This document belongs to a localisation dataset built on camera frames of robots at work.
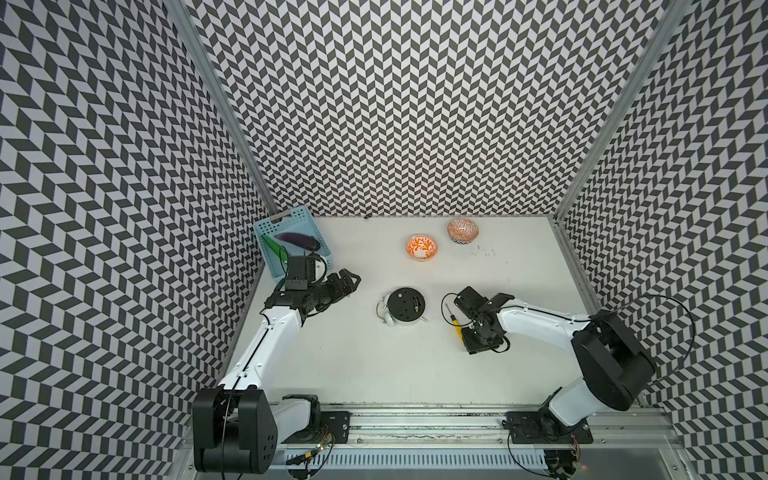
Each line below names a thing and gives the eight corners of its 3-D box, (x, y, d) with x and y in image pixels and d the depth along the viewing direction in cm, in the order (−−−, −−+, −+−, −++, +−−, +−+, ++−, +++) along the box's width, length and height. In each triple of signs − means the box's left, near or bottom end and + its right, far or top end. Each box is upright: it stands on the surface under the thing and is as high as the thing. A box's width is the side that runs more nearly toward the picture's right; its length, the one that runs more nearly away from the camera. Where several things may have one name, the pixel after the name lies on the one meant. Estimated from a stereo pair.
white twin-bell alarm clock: (376, 328, 91) (375, 320, 87) (378, 295, 99) (377, 287, 94) (425, 328, 91) (426, 320, 87) (423, 295, 98) (424, 287, 94)
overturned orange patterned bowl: (449, 246, 112) (450, 239, 108) (446, 225, 118) (447, 218, 115) (479, 246, 112) (481, 239, 108) (474, 225, 118) (476, 218, 115)
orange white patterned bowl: (402, 251, 109) (402, 245, 107) (420, 236, 114) (421, 230, 112) (422, 266, 105) (423, 260, 103) (441, 249, 110) (442, 243, 107)
